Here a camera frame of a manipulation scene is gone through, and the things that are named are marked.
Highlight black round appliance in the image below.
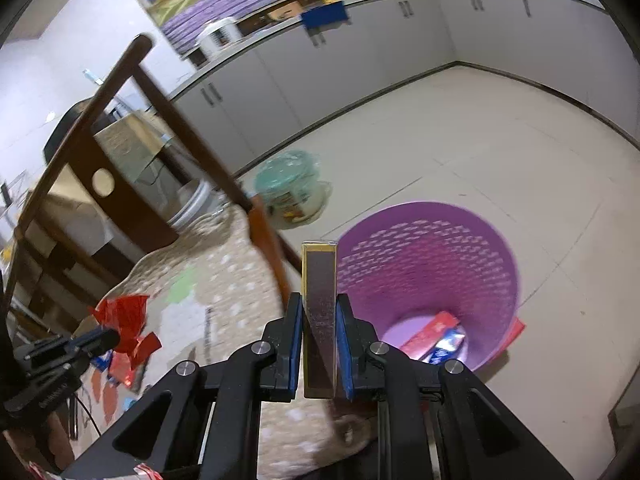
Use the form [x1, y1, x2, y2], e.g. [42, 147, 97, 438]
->
[42, 100, 126, 166]

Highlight blue packet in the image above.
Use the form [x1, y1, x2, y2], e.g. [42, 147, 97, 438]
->
[425, 327, 468, 365]

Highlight black cable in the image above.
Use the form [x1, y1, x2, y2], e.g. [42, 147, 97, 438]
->
[70, 392, 106, 441]

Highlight purple plastic basket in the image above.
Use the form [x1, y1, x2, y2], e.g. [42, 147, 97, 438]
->
[332, 201, 523, 373]

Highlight slim gold box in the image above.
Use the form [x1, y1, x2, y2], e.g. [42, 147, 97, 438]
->
[301, 241, 340, 400]

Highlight white rice cooker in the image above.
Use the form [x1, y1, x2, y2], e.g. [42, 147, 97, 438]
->
[195, 16, 243, 63]

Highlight white bucket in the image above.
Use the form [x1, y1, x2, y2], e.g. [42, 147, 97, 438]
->
[170, 180, 212, 231]

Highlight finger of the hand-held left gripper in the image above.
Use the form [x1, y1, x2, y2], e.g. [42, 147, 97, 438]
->
[65, 327, 122, 358]

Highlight flat red box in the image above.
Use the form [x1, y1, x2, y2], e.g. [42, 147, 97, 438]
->
[400, 311, 461, 358]

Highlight crumpled red wrapper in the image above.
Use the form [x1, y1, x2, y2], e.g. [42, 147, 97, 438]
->
[90, 295, 163, 386]

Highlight teal lidded plastic container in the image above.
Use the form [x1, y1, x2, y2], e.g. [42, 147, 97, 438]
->
[254, 150, 333, 231]

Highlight brown cardboard box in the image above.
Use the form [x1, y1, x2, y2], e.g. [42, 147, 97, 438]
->
[95, 112, 173, 196]

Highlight blue cloth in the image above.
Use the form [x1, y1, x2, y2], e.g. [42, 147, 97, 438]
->
[300, 1, 349, 31]

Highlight white kitchen cabinets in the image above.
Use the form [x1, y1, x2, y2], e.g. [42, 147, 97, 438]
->
[167, 0, 640, 176]

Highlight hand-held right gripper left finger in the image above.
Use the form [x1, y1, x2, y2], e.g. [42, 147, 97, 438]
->
[60, 292, 304, 480]

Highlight red paper sheet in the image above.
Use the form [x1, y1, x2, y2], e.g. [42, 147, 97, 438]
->
[482, 317, 527, 366]

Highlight patchwork quilted mat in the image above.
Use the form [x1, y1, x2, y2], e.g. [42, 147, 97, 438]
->
[75, 205, 381, 480]

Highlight white cardboard box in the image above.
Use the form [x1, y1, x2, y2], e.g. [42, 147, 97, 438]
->
[30, 192, 118, 261]

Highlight brown wooden chair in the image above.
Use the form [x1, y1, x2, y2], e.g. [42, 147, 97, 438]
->
[0, 34, 306, 341]

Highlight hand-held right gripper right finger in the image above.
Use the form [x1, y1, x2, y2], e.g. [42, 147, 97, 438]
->
[336, 292, 576, 480]

